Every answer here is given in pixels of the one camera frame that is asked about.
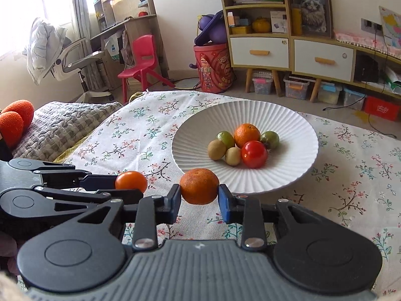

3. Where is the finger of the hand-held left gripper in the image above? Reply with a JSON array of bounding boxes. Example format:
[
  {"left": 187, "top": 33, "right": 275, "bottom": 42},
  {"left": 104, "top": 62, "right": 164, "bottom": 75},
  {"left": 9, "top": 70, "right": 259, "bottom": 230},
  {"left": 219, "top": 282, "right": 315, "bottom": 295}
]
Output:
[
  {"left": 34, "top": 169, "right": 117, "bottom": 192},
  {"left": 34, "top": 186, "right": 145, "bottom": 224}
]

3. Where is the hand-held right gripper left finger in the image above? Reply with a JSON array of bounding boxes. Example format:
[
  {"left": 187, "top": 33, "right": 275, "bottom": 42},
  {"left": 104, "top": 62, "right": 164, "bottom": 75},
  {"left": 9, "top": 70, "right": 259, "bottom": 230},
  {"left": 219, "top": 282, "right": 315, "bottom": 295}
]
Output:
[{"left": 61, "top": 184, "right": 182, "bottom": 251}]

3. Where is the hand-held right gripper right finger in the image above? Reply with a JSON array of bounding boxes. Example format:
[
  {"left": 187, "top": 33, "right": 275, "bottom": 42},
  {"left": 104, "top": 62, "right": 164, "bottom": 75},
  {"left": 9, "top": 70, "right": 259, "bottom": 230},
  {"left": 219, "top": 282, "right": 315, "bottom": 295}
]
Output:
[{"left": 219, "top": 184, "right": 340, "bottom": 250}]

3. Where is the large mandarin orange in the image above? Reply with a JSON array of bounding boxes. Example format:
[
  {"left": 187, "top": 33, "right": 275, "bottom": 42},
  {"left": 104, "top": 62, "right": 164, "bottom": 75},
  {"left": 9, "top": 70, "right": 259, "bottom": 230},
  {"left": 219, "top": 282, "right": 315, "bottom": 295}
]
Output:
[{"left": 179, "top": 168, "right": 220, "bottom": 205}]

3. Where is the smooth orange tomato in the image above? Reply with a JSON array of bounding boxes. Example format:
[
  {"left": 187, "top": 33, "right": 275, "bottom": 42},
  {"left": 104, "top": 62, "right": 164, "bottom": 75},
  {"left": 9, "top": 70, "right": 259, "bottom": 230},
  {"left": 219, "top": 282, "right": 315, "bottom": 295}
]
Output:
[{"left": 115, "top": 171, "right": 148, "bottom": 194}]

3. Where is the pale tan round fruit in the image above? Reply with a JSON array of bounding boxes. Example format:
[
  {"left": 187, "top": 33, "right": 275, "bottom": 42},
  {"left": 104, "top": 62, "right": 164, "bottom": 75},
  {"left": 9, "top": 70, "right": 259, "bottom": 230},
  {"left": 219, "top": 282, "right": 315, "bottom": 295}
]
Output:
[{"left": 225, "top": 147, "right": 242, "bottom": 166}]

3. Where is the brown round fruit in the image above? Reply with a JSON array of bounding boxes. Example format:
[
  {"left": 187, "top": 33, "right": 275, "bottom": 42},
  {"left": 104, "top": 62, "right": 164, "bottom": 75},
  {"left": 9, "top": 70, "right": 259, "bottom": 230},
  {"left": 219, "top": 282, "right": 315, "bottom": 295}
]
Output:
[{"left": 208, "top": 139, "right": 227, "bottom": 161}]

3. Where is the red tomato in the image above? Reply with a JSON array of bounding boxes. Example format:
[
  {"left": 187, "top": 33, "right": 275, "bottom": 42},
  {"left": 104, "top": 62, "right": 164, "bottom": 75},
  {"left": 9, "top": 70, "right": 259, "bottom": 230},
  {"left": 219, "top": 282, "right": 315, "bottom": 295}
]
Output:
[{"left": 241, "top": 141, "right": 268, "bottom": 169}]

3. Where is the bright green round fruit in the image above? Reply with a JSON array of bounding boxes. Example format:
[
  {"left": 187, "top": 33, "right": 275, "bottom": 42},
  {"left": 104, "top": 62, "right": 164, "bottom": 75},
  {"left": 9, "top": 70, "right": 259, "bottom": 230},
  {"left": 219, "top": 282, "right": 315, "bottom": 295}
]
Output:
[{"left": 217, "top": 131, "right": 235, "bottom": 150}]

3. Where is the small mandarin orange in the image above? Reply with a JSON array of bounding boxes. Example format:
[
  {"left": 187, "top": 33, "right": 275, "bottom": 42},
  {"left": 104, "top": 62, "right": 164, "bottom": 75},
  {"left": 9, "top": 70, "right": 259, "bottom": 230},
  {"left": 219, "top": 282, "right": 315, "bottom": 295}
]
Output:
[{"left": 234, "top": 123, "right": 261, "bottom": 149}]

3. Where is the white ribbed plate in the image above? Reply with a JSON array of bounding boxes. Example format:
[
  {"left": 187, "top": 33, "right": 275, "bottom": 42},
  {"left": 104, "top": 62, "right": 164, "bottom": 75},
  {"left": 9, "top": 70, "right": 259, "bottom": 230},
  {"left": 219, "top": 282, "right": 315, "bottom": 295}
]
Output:
[{"left": 171, "top": 100, "right": 319, "bottom": 194}]

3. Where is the green fruit with brown patch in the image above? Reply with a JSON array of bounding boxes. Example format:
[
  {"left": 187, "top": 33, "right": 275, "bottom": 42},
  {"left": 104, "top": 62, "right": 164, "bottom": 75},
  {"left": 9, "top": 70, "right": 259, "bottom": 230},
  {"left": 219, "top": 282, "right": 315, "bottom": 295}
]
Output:
[{"left": 260, "top": 131, "right": 280, "bottom": 150}]

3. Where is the person's left hand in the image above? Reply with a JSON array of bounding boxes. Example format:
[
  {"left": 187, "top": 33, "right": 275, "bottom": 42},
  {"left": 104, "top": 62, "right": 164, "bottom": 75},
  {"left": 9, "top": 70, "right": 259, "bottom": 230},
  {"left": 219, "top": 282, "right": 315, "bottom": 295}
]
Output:
[{"left": 0, "top": 100, "right": 35, "bottom": 148}]

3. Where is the grey woven blanket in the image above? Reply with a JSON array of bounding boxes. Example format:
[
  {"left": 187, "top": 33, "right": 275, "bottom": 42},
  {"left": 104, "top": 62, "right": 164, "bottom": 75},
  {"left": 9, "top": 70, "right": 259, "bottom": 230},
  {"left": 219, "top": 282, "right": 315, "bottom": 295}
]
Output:
[{"left": 11, "top": 101, "right": 124, "bottom": 163}]

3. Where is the floral tablecloth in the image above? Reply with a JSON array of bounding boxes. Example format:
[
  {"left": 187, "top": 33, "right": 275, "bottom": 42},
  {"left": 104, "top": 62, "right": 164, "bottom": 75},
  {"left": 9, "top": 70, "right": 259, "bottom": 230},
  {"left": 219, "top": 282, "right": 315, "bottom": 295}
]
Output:
[{"left": 16, "top": 90, "right": 401, "bottom": 301}]

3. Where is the clear box with colourful contents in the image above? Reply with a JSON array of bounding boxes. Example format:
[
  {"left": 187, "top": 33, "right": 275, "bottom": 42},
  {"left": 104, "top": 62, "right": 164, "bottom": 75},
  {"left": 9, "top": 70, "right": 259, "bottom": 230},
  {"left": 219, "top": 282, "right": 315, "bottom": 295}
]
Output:
[{"left": 252, "top": 71, "right": 274, "bottom": 95}]

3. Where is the grey office chair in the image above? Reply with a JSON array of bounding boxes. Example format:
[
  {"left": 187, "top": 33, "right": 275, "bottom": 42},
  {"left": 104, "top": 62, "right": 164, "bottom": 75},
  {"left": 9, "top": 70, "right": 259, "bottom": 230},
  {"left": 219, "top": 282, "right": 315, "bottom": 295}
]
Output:
[{"left": 50, "top": 36, "right": 115, "bottom": 102}]

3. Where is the white puffer jacket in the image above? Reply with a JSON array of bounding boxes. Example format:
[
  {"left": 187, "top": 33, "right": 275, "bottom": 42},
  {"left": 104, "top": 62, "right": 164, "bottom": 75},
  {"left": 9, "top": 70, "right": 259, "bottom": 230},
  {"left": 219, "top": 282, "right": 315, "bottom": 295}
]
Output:
[{"left": 27, "top": 17, "right": 68, "bottom": 85}]

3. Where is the red printed bucket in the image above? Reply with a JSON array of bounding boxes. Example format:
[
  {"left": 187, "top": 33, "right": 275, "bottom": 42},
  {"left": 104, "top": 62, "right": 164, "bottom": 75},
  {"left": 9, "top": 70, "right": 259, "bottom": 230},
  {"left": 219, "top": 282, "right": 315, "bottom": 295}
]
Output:
[{"left": 193, "top": 43, "right": 234, "bottom": 94}]

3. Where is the red plastic chair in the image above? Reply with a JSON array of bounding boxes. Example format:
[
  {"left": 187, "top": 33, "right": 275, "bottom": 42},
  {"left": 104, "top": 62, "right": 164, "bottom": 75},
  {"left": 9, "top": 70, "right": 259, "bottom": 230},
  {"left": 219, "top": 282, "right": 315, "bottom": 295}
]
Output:
[{"left": 117, "top": 34, "right": 176, "bottom": 105}]

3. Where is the clear box with blue lid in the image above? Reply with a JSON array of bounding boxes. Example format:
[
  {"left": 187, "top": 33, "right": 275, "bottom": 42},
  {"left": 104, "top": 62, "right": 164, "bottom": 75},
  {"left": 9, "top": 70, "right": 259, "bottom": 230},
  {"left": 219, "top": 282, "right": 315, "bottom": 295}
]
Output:
[{"left": 318, "top": 82, "right": 343, "bottom": 105}]

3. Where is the tall cream shelf cabinet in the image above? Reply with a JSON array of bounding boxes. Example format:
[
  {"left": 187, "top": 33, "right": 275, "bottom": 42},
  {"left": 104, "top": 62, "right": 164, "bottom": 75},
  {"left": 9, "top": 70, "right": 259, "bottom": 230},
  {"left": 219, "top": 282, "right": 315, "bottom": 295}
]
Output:
[{"left": 217, "top": 0, "right": 293, "bottom": 94}]

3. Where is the wooden desk with shelves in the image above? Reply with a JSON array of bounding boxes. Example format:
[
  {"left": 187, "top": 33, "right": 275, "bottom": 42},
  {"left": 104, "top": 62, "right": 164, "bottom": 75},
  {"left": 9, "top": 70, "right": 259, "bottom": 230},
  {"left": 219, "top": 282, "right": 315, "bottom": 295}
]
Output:
[{"left": 91, "top": 0, "right": 170, "bottom": 88}]

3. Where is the clear storage box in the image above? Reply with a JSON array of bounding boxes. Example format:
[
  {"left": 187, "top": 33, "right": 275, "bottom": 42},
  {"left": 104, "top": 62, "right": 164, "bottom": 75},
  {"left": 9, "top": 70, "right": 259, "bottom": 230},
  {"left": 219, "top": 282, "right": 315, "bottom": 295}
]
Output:
[{"left": 342, "top": 87, "right": 366, "bottom": 110}]

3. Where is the purple plastic toy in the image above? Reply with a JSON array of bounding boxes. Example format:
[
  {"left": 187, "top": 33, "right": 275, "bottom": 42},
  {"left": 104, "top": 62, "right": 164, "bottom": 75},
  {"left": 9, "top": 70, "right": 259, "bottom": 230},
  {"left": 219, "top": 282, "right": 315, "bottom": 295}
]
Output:
[{"left": 193, "top": 10, "right": 228, "bottom": 46}]

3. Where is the long low drawer cabinet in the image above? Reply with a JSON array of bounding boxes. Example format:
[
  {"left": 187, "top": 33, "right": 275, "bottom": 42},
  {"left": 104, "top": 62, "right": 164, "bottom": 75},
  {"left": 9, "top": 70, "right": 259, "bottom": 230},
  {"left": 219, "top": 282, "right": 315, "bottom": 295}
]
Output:
[{"left": 290, "top": 34, "right": 401, "bottom": 102}]

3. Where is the window curtain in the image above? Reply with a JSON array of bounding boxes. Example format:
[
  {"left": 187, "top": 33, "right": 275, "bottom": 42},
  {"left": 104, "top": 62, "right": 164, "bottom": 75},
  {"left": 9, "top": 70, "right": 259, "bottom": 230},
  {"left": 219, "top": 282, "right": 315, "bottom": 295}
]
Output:
[{"left": 70, "top": 0, "right": 93, "bottom": 49}]

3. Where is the yellow pumpkin ornament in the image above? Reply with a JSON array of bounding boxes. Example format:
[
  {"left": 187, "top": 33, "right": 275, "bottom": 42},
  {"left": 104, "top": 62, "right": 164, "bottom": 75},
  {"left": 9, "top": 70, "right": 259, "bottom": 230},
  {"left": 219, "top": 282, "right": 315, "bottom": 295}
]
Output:
[{"left": 252, "top": 17, "right": 272, "bottom": 33}]

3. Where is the red cardboard box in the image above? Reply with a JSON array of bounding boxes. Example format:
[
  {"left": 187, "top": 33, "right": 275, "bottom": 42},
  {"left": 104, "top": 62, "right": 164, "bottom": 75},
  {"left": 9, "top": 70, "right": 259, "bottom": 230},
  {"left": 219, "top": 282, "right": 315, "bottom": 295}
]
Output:
[{"left": 363, "top": 96, "right": 401, "bottom": 120}]

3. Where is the small white box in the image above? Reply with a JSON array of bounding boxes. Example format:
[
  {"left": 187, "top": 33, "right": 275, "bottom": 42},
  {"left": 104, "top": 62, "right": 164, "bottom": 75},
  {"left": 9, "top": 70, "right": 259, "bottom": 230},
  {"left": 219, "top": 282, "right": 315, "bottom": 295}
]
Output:
[{"left": 271, "top": 10, "right": 288, "bottom": 34}]

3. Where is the black device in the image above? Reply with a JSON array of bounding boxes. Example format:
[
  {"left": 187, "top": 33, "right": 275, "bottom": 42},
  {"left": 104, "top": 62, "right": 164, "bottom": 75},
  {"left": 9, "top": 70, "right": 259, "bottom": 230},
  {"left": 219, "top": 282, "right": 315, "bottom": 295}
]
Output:
[{"left": 354, "top": 52, "right": 380, "bottom": 83}]

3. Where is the yellow bottle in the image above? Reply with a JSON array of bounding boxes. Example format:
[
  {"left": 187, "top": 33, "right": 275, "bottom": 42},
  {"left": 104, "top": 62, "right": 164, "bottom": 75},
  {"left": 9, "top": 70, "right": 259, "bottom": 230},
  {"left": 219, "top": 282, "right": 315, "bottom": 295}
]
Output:
[{"left": 291, "top": 4, "right": 303, "bottom": 36}]

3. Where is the pink lace cloth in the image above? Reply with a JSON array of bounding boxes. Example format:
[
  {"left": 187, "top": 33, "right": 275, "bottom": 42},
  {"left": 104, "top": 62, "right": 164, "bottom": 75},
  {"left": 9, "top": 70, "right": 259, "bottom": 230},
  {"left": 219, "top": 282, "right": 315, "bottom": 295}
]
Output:
[{"left": 333, "top": 30, "right": 401, "bottom": 61}]

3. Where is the framed cat picture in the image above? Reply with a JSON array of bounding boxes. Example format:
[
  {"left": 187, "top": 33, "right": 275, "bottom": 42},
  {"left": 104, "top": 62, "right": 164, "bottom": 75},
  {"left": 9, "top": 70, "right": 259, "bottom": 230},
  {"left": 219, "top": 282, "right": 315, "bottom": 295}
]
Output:
[{"left": 287, "top": 0, "right": 333, "bottom": 39}]

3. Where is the map poster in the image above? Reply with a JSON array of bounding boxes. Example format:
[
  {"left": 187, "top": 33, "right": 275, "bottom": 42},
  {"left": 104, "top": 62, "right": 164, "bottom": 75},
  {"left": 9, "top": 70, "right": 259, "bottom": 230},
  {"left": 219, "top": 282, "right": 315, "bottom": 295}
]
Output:
[{"left": 378, "top": 5, "right": 401, "bottom": 59}]

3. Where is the clear box with orange handle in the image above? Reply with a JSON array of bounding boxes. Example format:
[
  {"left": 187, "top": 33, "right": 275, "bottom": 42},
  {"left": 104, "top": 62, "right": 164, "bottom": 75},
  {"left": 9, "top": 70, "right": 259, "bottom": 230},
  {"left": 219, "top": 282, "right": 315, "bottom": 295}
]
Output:
[{"left": 283, "top": 73, "right": 311, "bottom": 100}]

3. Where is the wall power outlet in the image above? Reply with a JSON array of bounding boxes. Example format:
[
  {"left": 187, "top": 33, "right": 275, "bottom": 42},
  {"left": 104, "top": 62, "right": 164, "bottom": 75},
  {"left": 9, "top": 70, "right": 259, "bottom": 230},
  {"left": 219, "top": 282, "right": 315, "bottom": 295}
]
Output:
[{"left": 361, "top": 18, "right": 383, "bottom": 33}]

